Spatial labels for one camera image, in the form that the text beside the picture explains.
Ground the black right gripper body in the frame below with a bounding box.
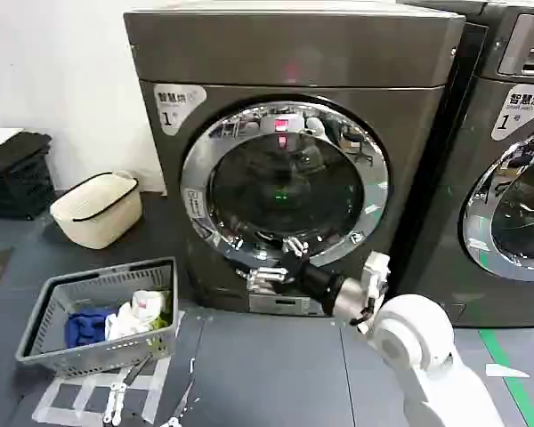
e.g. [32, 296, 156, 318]
[280, 253, 346, 312]

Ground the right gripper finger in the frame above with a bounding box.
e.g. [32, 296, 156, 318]
[234, 265, 291, 295]
[254, 230, 312, 260]

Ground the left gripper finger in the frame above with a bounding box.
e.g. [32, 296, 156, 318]
[166, 380, 196, 427]
[105, 354, 153, 424]

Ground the round glass dryer door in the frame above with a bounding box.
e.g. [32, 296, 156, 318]
[180, 95, 391, 273]

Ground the blue garment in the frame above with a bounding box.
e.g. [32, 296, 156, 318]
[64, 310, 108, 350]

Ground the white garment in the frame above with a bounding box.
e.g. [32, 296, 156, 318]
[104, 288, 173, 342]

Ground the green garment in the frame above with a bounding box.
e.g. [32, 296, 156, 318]
[149, 291, 174, 333]

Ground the grey plastic laundry basket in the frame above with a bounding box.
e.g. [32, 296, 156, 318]
[15, 256, 179, 379]

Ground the cream fabric basket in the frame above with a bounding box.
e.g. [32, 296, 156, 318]
[49, 171, 143, 250]

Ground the grey dryer machine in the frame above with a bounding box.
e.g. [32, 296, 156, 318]
[123, 9, 468, 319]

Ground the white paper scrap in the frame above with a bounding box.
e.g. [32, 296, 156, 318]
[484, 363, 530, 380]

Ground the round glass washer door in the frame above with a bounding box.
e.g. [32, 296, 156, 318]
[457, 131, 534, 284]

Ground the grey washing machine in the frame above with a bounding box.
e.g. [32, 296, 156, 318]
[395, 0, 534, 330]

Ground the stack of black mats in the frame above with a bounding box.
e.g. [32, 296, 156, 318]
[0, 131, 57, 222]

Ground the white washer number sticker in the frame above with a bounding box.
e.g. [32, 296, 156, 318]
[494, 84, 534, 142]

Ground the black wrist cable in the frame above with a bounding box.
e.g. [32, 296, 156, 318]
[349, 295, 379, 326]

